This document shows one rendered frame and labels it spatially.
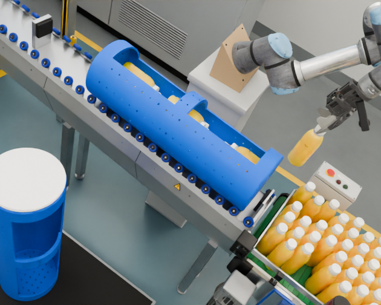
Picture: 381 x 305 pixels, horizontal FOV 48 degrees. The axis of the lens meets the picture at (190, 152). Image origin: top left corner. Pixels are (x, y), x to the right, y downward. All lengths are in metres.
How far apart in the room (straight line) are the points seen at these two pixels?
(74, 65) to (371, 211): 2.52
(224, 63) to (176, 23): 1.56
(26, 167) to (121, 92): 0.48
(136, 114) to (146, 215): 1.16
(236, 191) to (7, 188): 0.84
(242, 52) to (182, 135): 0.49
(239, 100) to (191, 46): 1.58
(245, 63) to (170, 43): 1.71
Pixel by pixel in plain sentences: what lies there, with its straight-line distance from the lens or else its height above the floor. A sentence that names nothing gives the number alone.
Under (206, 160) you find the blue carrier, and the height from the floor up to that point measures 1.15.
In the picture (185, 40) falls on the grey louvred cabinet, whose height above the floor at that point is 0.40.
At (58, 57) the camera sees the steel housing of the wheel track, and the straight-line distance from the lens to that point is 2.26.
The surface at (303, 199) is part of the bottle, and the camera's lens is 1.92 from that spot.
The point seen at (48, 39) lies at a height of 0.96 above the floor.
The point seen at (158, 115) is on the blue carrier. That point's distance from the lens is 1.73.
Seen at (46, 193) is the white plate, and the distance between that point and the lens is 1.61.
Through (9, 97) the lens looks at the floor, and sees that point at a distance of 3.35.
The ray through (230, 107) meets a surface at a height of 1.11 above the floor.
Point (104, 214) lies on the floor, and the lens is 2.77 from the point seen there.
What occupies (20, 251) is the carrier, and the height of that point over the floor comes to 0.16.
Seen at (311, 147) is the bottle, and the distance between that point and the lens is 1.57.
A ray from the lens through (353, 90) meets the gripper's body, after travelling 1.46.
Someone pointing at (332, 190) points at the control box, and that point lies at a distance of 1.98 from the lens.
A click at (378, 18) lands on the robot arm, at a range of 1.49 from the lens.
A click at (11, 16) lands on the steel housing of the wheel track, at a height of 0.93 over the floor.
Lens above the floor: 2.40
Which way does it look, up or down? 48 degrees down
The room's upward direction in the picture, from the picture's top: 24 degrees clockwise
